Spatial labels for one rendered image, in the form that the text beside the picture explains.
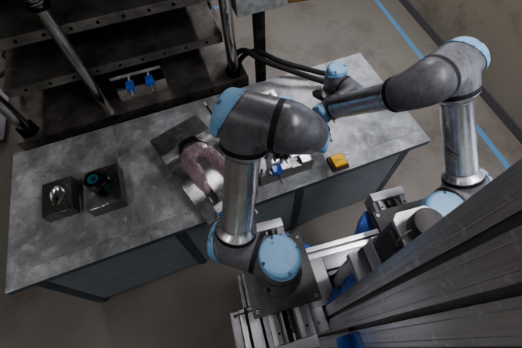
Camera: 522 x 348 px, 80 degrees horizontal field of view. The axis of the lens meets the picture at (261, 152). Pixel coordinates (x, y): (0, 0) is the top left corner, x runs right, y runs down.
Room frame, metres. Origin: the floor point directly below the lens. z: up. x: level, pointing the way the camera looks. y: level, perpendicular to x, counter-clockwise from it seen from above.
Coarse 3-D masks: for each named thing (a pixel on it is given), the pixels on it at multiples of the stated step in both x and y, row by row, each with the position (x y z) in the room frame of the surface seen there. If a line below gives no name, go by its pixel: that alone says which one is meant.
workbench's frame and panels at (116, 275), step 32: (384, 160) 0.84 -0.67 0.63; (288, 192) 0.61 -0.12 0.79; (320, 192) 0.73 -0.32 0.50; (352, 192) 0.81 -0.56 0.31; (288, 224) 0.67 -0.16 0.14; (128, 256) 0.40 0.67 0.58; (160, 256) 0.44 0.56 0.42; (192, 256) 0.48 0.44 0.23; (64, 288) 0.29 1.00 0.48; (96, 288) 0.32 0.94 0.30; (128, 288) 0.34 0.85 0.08
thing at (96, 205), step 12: (108, 168) 0.74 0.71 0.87; (120, 168) 0.76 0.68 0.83; (108, 180) 0.68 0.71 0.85; (120, 180) 0.68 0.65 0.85; (96, 192) 0.62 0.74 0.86; (108, 192) 0.63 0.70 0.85; (120, 192) 0.61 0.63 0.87; (96, 204) 0.56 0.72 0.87; (108, 204) 0.56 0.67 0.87; (120, 204) 0.57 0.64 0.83; (96, 216) 0.53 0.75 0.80
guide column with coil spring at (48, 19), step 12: (36, 0) 1.17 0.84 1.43; (48, 12) 1.18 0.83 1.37; (48, 24) 1.17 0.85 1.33; (60, 36) 1.17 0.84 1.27; (60, 48) 1.17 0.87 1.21; (72, 48) 1.19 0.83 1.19; (72, 60) 1.17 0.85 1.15; (84, 72) 1.17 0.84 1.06; (96, 84) 1.19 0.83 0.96; (96, 96) 1.17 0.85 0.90; (108, 108) 1.17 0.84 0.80
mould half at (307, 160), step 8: (264, 160) 0.73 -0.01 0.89; (288, 160) 0.72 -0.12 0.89; (304, 160) 0.72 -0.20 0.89; (312, 160) 0.72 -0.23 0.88; (264, 168) 0.69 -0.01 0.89; (288, 168) 0.68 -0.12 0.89; (296, 168) 0.69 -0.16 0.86; (304, 168) 0.71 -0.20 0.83; (264, 176) 0.65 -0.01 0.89; (272, 176) 0.66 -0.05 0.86; (288, 176) 0.68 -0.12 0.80; (264, 184) 0.65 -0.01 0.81
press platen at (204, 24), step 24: (120, 24) 1.57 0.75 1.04; (144, 24) 1.56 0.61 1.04; (168, 24) 1.55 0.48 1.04; (192, 24) 1.54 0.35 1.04; (216, 24) 1.53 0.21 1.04; (24, 48) 1.40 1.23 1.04; (48, 48) 1.39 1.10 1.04; (96, 48) 1.37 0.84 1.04; (120, 48) 1.36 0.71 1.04; (144, 48) 1.35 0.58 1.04; (168, 48) 1.35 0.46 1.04; (192, 48) 1.38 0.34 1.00; (24, 72) 1.22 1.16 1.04; (48, 72) 1.21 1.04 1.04; (72, 72) 1.20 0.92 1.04; (96, 72) 1.23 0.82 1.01
